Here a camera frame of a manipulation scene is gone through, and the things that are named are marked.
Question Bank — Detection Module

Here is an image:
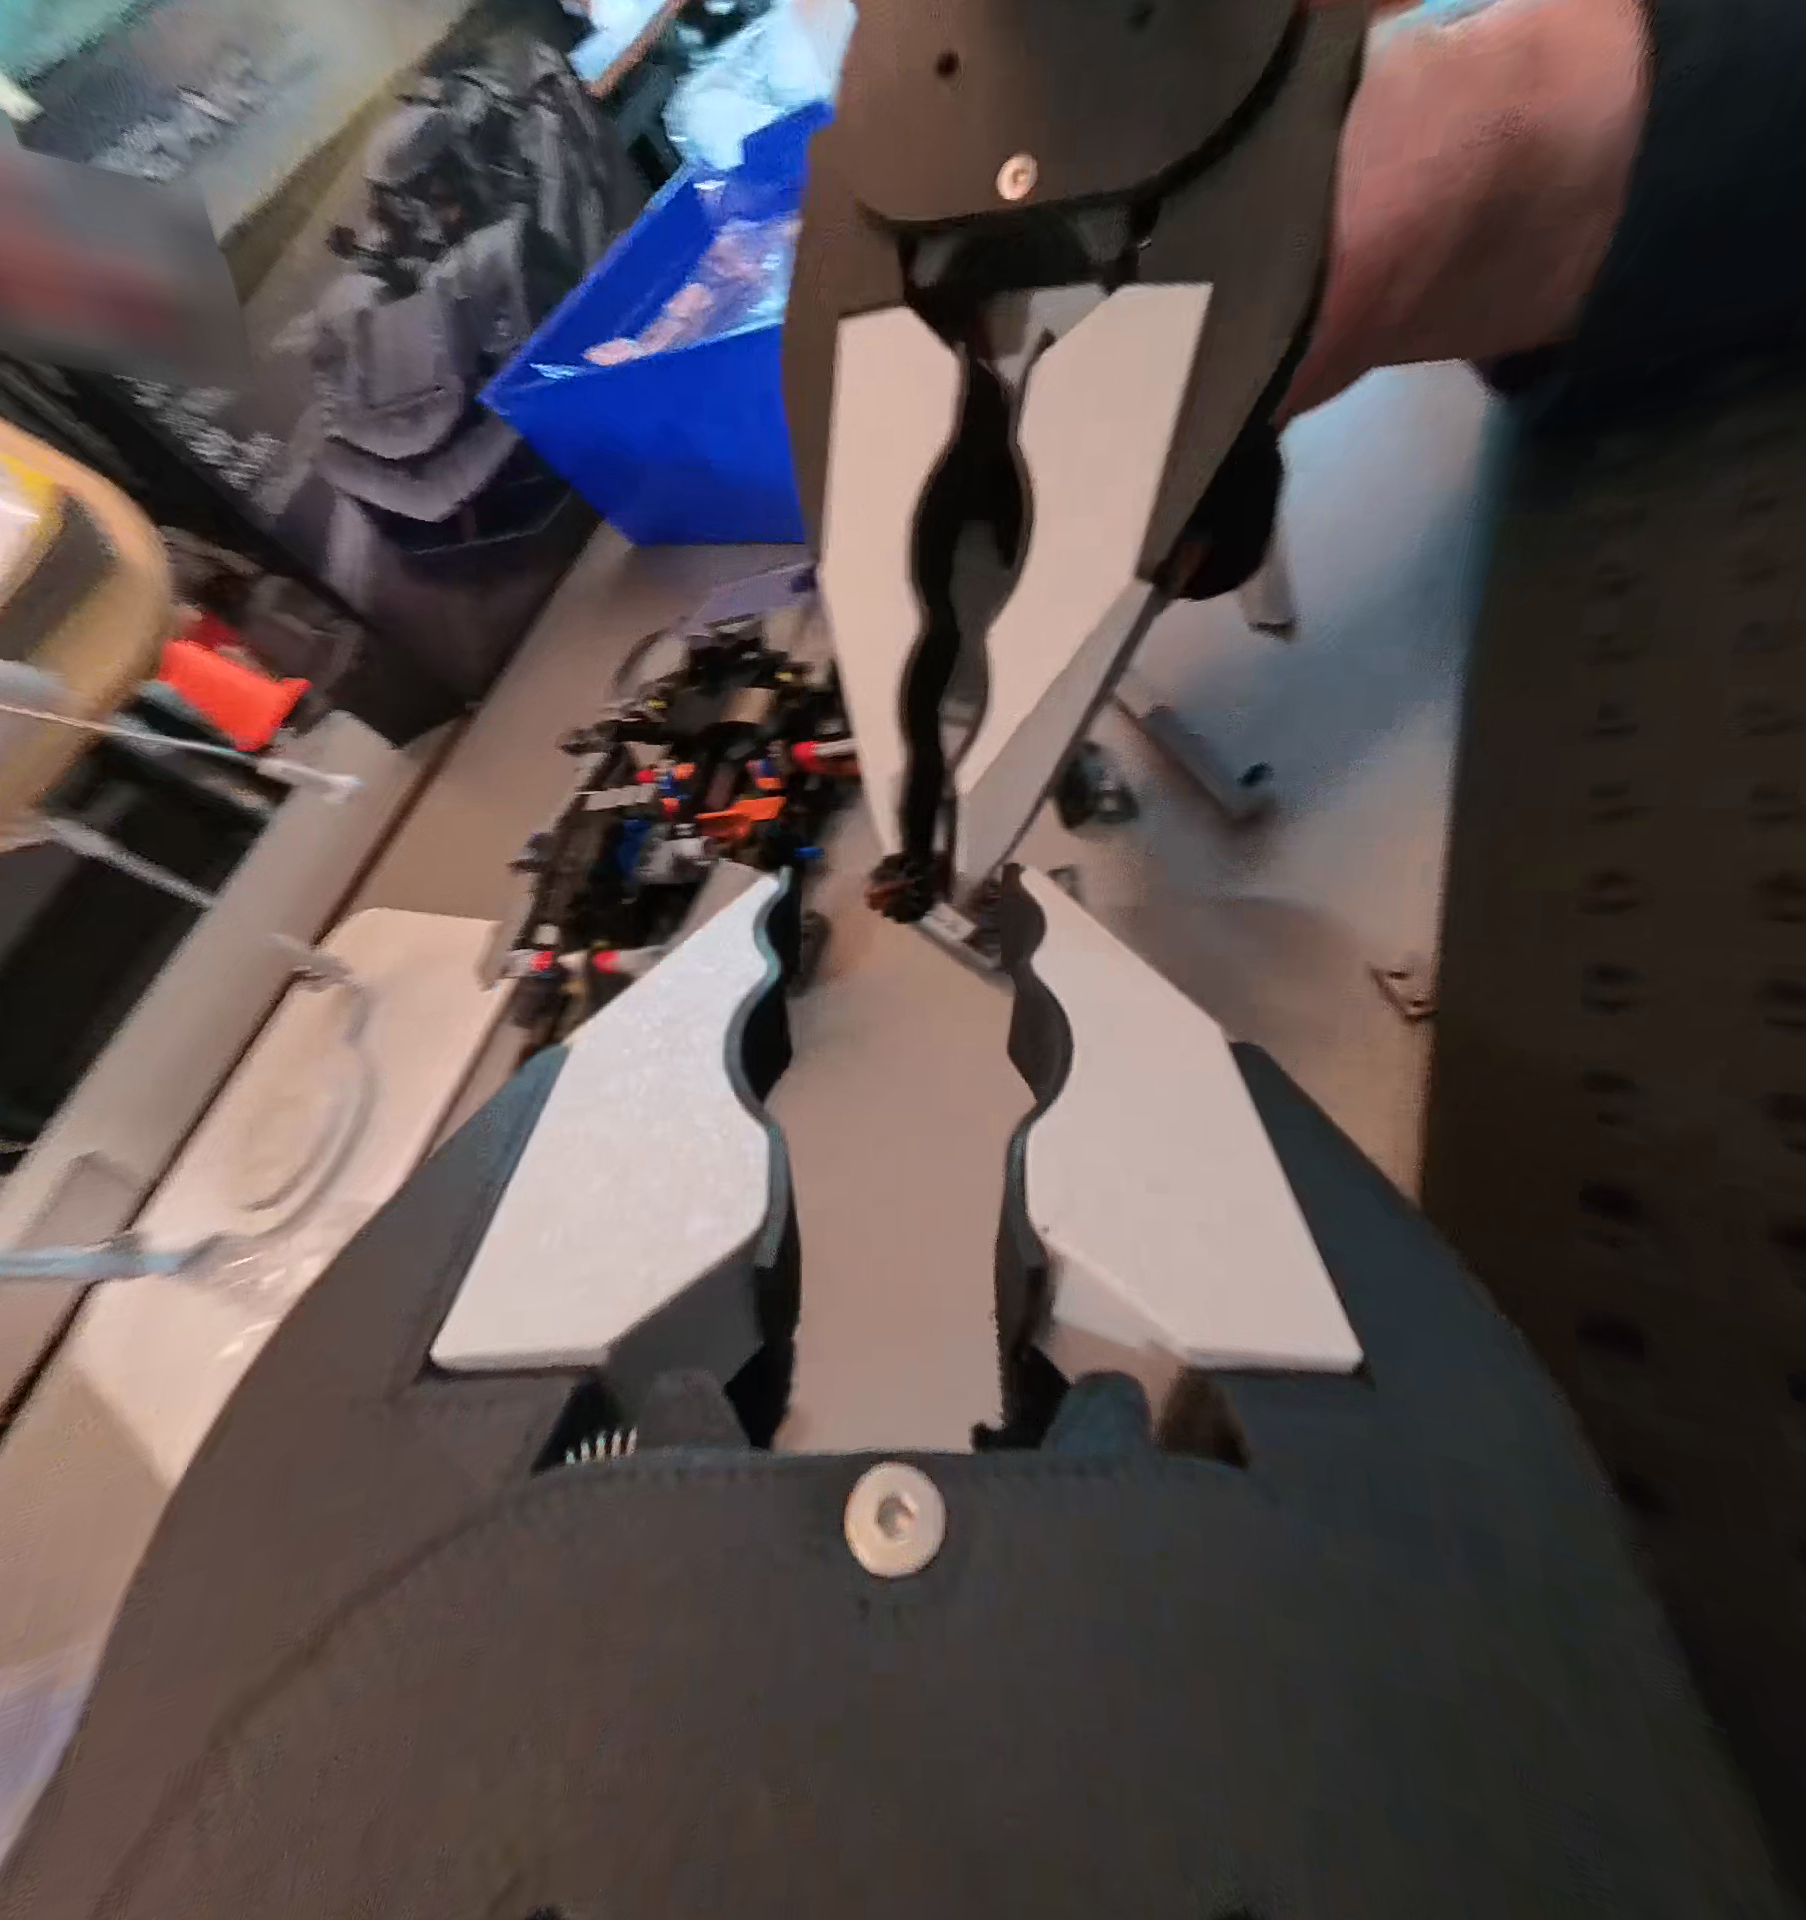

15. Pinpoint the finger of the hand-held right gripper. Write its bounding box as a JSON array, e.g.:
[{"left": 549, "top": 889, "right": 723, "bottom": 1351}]
[
  {"left": 936, "top": 283, "right": 1221, "bottom": 907},
  {"left": 817, "top": 304, "right": 982, "bottom": 892}
]

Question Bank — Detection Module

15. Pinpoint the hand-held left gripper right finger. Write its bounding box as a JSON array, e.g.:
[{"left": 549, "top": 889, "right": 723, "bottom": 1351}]
[{"left": 993, "top": 863, "right": 1366, "bottom": 1440}]

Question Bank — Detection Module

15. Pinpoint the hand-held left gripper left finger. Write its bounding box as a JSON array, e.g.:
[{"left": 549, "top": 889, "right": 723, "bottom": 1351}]
[{"left": 432, "top": 871, "right": 803, "bottom": 1446}]

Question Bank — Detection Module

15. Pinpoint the grey car lego box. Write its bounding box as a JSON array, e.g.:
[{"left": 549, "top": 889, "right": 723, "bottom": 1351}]
[{"left": 0, "top": 0, "right": 652, "bottom": 751}]

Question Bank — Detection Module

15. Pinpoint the black curved lego piece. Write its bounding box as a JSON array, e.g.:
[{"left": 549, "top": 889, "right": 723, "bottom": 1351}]
[{"left": 1052, "top": 744, "right": 1147, "bottom": 831}]

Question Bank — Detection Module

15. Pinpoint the person's right hand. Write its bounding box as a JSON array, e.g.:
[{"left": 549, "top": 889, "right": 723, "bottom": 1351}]
[{"left": 1278, "top": 0, "right": 1658, "bottom": 419}]

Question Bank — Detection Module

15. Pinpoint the white book stand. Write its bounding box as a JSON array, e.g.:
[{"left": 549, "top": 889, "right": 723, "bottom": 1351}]
[{"left": 0, "top": 383, "right": 546, "bottom": 1489}]

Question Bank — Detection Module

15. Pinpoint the lego car model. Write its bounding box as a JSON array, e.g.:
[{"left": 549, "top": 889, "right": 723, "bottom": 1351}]
[{"left": 483, "top": 623, "right": 866, "bottom": 1037}]

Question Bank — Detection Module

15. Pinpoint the blue plastic bin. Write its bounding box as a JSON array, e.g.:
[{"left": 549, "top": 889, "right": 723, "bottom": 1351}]
[{"left": 481, "top": 107, "right": 833, "bottom": 550}]

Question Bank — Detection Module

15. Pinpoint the orange box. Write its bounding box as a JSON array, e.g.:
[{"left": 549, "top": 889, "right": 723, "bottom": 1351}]
[{"left": 152, "top": 639, "right": 314, "bottom": 757}]

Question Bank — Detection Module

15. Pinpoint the long grey lego beam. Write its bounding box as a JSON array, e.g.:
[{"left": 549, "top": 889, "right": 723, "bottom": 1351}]
[{"left": 1141, "top": 694, "right": 1282, "bottom": 824}]

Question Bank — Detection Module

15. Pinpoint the large clear plastic bag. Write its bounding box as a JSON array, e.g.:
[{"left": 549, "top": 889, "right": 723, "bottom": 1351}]
[{"left": 572, "top": 157, "right": 817, "bottom": 378}]

